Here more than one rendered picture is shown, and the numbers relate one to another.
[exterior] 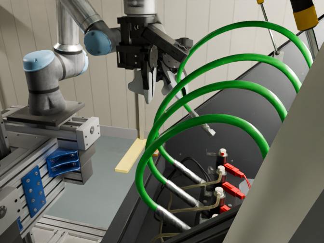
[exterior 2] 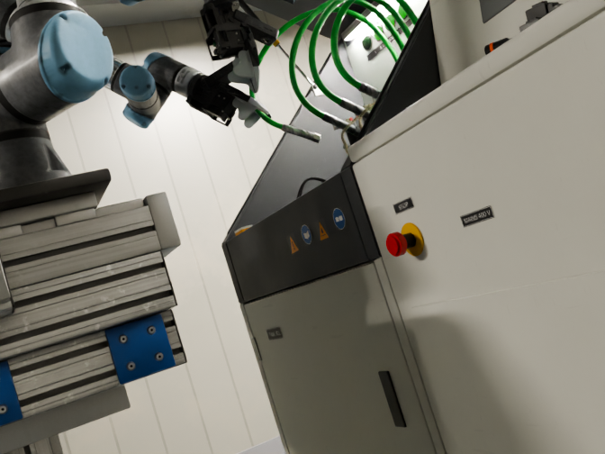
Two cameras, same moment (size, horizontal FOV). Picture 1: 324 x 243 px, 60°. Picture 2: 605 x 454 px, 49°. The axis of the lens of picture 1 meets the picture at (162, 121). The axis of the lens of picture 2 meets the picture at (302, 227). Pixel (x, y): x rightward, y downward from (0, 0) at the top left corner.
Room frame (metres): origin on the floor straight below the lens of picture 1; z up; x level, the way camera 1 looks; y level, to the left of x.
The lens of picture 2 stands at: (-0.42, 0.99, 0.78)
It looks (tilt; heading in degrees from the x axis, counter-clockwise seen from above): 5 degrees up; 319
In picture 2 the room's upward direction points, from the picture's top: 18 degrees counter-clockwise
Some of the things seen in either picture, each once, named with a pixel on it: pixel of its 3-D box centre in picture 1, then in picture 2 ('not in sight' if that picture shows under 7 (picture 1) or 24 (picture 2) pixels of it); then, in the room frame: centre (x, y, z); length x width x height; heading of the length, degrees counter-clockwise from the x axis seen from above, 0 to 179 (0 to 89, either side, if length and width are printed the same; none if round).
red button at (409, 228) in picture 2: not in sight; (401, 242); (0.25, 0.22, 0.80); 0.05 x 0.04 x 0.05; 166
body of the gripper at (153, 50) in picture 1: (138, 43); (227, 30); (0.68, 0.06, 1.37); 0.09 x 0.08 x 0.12; 76
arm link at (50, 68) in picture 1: (42, 69); not in sight; (1.10, 0.48, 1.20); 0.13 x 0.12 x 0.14; 147
